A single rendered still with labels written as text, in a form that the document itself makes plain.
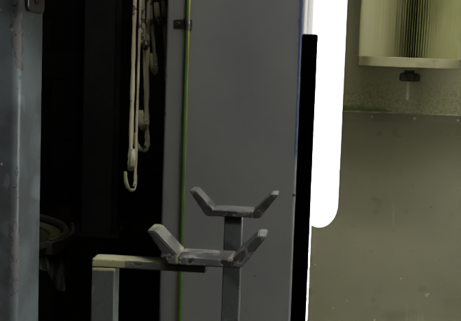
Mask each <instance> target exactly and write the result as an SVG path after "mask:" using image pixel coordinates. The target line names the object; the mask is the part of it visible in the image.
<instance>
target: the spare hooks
mask: <svg viewBox="0 0 461 321"><path fill-rule="evenodd" d="M166 11H167V10H166V0H161V13H160V10H159V3H158V2H154V16H155V18H156V21H157V22H158V24H160V25H163V50H164V72H165V61H166V35H167V23H166ZM141 15H142V21H141ZM136 24H137V0H133V5H132V48H131V64H132V66H131V77H130V120H129V149H128V170H129V171H133V170H134V182H133V186H132V188H130V185H129V184H128V177H127V175H128V174H127V172H126V171H124V172H123V182H124V184H125V188H126V189H128V191H129V192H133V191H135V190H136V187H137V179H138V176H137V161H138V151H139V152H140V151H142V152H147V151H148V149H149V146H150V133H149V124H150V114H149V98H150V69H151V72H152V73H153V74H154V75H156V74H157V73H158V58H157V55H156V41H155V29H154V17H153V5H152V0H147V5H146V22H145V0H139V27H138V58H137V100H136V115H135V132H134V94H135V60H136ZM150 32H151V39H152V53H150ZM141 48H142V49H143V87H144V112H143V110H139V83H140V50H141ZM138 126H139V127H140V129H141V130H142V131H145V143H144V147H143V148H142V147H141V146H140V145H139V142H138ZM133 145H134V149H133Z"/></svg>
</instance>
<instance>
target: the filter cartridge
mask: <svg viewBox="0 0 461 321"><path fill-rule="evenodd" d="M357 64H358V65H364V66H378V67H395V68H398V69H401V70H405V71H404V73H400V75H399V80H400V81H407V86H406V97H405V99H406V100H409V99H410V82H418V81H420V74H418V73H414V71H418V70H420V69H461V0H362V5H361V14H360V25H359V55H358V57H357Z"/></svg>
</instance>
